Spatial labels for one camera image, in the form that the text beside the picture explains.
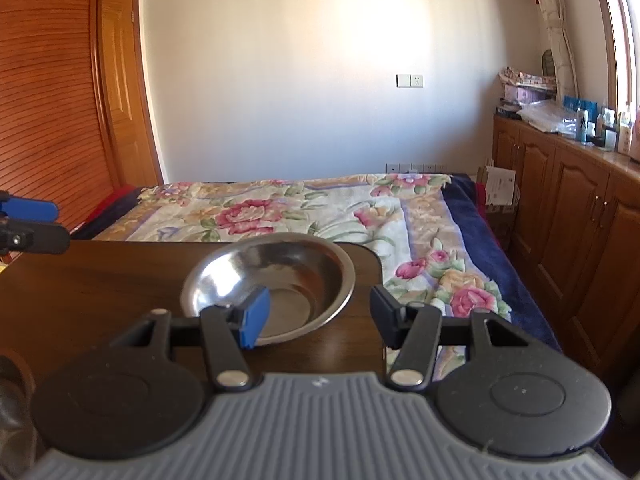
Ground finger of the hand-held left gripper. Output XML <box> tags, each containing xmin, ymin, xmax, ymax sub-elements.
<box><xmin>0</xmin><ymin>220</ymin><xmax>71</xmax><ymax>255</ymax></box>
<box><xmin>0</xmin><ymin>190</ymin><xmax>59</xmax><ymax>224</ymax></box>

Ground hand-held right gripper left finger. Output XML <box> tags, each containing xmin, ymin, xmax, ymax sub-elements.
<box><xmin>107</xmin><ymin>286</ymin><xmax>272</xmax><ymax>394</ymax></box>

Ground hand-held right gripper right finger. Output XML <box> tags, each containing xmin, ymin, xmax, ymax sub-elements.
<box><xmin>369</xmin><ymin>285</ymin><xmax>531</xmax><ymax>391</ymax></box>

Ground wide steel bowl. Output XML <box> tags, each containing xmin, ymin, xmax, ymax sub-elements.
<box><xmin>180</xmin><ymin>234</ymin><xmax>357</xmax><ymax>346</ymax></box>

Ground red cloth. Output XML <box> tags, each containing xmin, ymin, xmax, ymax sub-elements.
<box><xmin>87</xmin><ymin>186</ymin><xmax>138</xmax><ymax>222</ymax></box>

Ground floral blanket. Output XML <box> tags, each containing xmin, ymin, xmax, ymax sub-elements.
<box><xmin>75</xmin><ymin>172</ymin><xmax>563</xmax><ymax>386</ymax></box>

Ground slatted wooden wardrobe door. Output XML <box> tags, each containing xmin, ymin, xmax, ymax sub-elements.
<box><xmin>0</xmin><ymin>0</ymin><xmax>122</xmax><ymax>233</ymax></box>

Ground wooden room door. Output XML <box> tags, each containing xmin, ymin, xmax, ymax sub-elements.
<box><xmin>101</xmin><ymin>0</ymin><xmax>164</xmax><ymax>189</ymax></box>

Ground white paper bag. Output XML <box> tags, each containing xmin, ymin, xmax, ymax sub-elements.
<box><xmin>477</xmin><ymin>165</ymin><xmax>521</xmax><ymax>212</ymax></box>

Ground wooden cabinet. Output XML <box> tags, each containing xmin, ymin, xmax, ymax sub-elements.
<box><xmin>492</xmin><ymin>112</ymin><xmax>640</xmax><ymax>386</ymax></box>

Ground clear plastic bags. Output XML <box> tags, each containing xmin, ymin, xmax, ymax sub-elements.
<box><xmin>515</xmin><ymin>99</ymin><xmax>577</xmax><ymax>134</ymax></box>

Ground pile of boxes and papers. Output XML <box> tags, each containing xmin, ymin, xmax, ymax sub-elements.
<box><xmin>495</xmin><ymin>66</ymin><xmax>558</xmax><ymax>119</ymax></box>

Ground row of toiletry bottles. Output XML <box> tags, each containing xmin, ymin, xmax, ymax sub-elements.
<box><xmin>562</xmin><ymin>95</ymin><xmax>640</xmax><ymax>162</ymax></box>

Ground patterned curtain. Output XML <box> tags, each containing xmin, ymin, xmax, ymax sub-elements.
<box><xmin>525</xmin><ymin>0</ymin><xmax>582</xmax><ymax>97</ymax></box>

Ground window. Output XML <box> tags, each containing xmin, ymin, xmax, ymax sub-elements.
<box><xmin>590</xmin><ymin>0</ymin><xmax>640</xmax><ymax>126</ymax></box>

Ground wall socket strip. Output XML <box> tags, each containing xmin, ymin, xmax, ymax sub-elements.
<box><xmin>386</xmin><ymin>162</ymin><xmax>448</xmax><ymax>174</ymax></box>

